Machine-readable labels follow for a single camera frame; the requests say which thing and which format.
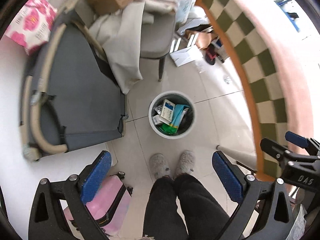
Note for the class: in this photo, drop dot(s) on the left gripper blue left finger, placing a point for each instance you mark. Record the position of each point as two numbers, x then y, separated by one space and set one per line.
47 220

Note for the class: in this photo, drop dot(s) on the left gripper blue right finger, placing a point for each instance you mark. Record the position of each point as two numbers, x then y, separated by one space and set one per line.
275 218

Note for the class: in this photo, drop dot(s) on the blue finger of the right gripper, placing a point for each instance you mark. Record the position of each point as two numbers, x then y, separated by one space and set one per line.
296 139
280 153

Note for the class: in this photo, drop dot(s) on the teal green snack bag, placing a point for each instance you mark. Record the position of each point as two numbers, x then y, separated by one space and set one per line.
178 115

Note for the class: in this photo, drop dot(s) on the white blue medicine box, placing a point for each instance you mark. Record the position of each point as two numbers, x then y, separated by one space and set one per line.
167 111

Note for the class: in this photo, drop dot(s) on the white round trash bin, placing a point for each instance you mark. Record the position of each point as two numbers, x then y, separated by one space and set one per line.
177 98

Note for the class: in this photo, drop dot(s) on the white table leg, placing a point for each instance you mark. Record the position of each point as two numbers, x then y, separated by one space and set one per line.
246 160

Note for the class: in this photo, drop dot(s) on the pink checkered tablecloth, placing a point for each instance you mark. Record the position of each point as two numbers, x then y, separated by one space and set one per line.
278 72

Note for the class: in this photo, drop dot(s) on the right black trouser leg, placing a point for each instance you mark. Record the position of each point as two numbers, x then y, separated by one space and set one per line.
204 216

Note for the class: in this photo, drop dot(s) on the black trouser leg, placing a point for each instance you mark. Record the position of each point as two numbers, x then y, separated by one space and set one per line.
161 220
204 216

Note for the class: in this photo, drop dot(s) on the small crumpled wrapper on floor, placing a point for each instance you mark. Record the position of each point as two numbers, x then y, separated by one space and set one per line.
227 80

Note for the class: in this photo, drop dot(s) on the right grey fuzzy slipper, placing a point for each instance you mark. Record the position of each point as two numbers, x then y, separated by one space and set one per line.
185 164

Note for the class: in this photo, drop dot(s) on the grey fuzzy slipper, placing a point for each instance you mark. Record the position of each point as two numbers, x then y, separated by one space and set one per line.
159 166
185 164

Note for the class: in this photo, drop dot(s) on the left black trouser leg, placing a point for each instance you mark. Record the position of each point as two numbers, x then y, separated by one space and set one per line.
161 220

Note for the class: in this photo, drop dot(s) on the left grey fuzzy slipper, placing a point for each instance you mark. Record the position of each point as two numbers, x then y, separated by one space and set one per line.
159 166

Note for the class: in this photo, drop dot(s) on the grey folding cot bed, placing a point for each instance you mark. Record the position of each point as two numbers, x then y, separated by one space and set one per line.
70 98

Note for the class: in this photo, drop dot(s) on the black red flip flop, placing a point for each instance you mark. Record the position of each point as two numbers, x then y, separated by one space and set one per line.
210 55

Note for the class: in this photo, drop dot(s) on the white barcode box in bin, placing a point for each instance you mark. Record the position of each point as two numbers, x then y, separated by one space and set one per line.
156 120

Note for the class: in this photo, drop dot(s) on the white paper envelope on floor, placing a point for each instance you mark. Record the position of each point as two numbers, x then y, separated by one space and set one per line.
186 55

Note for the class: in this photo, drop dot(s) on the grey upholstered chair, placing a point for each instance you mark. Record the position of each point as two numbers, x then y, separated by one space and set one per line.
88 17

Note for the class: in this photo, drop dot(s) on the beige cloth on chair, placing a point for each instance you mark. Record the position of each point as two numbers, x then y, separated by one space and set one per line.
143 29

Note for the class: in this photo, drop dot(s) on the pink floral gift bag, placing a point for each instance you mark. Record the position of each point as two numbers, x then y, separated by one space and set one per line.
32 25

